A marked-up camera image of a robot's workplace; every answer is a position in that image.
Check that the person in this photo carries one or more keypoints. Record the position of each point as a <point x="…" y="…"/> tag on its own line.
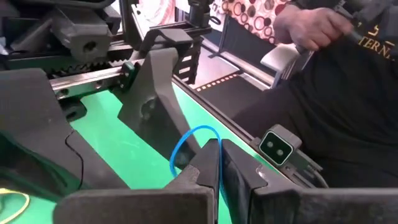
<point x="342" y="109"/>

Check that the circle patterned cloth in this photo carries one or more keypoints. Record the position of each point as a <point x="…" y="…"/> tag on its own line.
<point x="255" y="15"/>

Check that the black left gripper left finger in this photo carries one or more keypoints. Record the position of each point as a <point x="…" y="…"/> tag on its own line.
<point x="155" y="205"/>

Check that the blue rubber band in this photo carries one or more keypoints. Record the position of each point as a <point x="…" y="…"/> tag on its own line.
<point x="186" y="135"/>

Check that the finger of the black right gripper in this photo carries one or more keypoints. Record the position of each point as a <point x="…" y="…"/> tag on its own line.
<point x="31" y="124"/>
<point x="155" y="102"/>

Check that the black mat with striped edge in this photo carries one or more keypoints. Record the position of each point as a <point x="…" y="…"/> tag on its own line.
<point x="230" y="96"/>

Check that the grey table-level camera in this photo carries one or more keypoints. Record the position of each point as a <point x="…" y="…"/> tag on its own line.
<point x="276" y="147"/>

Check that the person's hand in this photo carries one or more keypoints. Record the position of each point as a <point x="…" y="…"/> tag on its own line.
<point x="311" y="28"/>

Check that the black vertical post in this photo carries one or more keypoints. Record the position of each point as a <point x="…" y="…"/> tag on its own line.
<point x="127" y="18"/>

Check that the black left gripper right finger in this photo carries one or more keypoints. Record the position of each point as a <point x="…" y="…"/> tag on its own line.
<point x="280" y="205"/>

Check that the yellow rubber bands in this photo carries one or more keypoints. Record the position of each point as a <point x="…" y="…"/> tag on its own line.
<point x="26" y="202"/>

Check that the grey handheld control device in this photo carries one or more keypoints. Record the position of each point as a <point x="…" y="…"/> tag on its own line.
<point x="280" y="57"/>

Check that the black table frame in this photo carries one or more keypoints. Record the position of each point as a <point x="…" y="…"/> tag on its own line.
<point x="224" y="116"/>

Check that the green table mat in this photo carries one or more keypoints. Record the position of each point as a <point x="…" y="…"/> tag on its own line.
<point x="118" y="146"/>

